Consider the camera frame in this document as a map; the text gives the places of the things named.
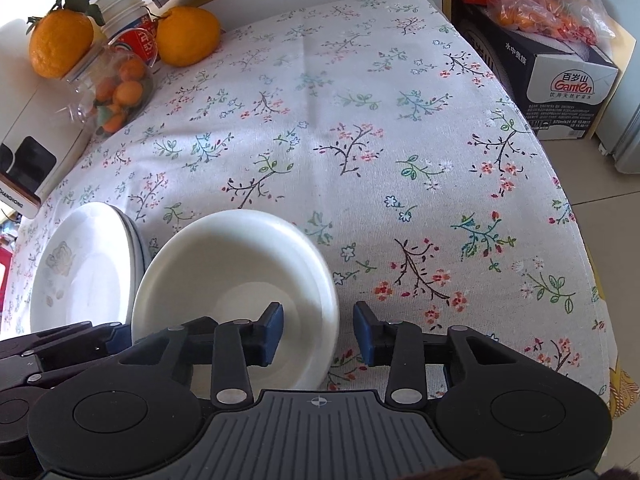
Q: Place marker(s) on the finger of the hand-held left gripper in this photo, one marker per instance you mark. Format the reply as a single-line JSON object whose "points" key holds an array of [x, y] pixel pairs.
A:
{"points": [[120, 338], [45, 340]]}

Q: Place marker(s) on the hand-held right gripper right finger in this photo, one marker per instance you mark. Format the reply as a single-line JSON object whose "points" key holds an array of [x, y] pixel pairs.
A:
{"points": [[364, 334]]}

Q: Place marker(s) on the white rose print plate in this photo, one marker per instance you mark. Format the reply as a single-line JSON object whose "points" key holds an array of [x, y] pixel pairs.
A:
{"points": [[80, 270]]}

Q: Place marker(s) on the white bowl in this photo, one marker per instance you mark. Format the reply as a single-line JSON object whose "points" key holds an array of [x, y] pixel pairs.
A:
{"points": [[225, 270]]}

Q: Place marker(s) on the stack of paper cups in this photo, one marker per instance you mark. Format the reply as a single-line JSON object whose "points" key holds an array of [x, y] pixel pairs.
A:
{"points": [[125, 5]]}

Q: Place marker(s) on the plastic bag of small oranges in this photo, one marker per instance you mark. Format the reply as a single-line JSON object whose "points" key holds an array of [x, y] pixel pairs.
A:
{"points": [[540, 10]]}

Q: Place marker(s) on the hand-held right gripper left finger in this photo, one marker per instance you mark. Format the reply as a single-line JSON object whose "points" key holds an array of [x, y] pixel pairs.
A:
{"points": [[272, 334]]}

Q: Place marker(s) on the floral tablecloth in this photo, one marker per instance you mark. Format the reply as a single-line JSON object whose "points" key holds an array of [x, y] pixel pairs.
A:
{"points": [[350, 110]]}

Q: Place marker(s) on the white air fryer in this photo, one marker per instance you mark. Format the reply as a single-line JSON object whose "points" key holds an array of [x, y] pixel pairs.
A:
{"points": [[30, 125]]}

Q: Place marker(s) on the silver refrigerator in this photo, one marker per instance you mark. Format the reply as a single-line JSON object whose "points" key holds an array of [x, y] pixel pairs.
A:
{"points": [[625, 150]]}

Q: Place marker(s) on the glass jar of small oranges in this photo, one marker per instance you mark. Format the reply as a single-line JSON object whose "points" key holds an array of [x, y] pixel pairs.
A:
{"points": [[120, 95]]}

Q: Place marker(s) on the large orange with leaves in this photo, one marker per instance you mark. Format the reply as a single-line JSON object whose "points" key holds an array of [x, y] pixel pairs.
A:
{"points": [[60, 45]]}

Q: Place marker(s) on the black white water carton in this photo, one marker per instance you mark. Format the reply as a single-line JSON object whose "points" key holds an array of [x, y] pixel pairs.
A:
{"points": [[565, 85]]}

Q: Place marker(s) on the yellow patterned cloth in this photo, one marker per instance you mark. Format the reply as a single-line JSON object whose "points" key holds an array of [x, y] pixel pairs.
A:
{"points": [[617, 390]]}

